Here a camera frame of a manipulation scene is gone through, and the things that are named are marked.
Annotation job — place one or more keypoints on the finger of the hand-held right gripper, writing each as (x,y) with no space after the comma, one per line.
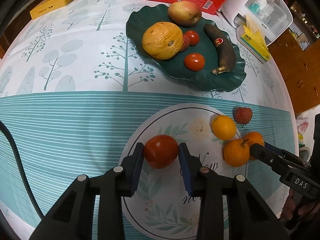
(273,148)
(265,156)

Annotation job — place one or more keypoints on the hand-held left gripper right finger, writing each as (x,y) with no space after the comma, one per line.
(185,170)

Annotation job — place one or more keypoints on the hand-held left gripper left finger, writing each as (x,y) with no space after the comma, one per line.
(136,170)

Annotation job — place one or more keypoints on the round orange tangerine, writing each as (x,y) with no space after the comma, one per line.
(255,138)

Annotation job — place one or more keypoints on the red tomato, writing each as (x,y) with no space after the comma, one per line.
(194,61)
(161,153)
(192,37)

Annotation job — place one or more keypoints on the white leaf-print round plate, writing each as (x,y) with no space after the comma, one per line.
(162,205)

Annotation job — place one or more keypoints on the dark green scalloped plate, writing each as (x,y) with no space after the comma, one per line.
(172,66)

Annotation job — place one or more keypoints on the overripe brown banana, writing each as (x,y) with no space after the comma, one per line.
(222,52)

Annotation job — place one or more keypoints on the red lychee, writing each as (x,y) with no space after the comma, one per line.
(243,115)
(185,45)

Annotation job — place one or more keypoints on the large wrinkled orange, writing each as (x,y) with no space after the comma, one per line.
(162,40)

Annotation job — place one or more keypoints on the red apple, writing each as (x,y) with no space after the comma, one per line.
(184,12)

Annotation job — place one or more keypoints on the person's right hand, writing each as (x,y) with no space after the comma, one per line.
(291,205)

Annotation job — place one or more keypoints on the tangerine with stem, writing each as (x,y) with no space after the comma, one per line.
(236,153)

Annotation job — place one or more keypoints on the small yellow orange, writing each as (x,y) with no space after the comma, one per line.
(223,127)

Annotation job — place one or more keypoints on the brown wooden cabinet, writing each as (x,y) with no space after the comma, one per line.
(300,67)

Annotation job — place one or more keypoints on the yellow tissue pack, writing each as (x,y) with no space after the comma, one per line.
(253,42)

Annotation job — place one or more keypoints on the tree-print tablecloth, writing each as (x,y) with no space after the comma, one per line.
(62,55)

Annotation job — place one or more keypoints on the white clear-front storage box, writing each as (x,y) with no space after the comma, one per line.
(260,7)

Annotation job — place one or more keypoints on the flat yellow box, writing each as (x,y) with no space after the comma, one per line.
(53,2)

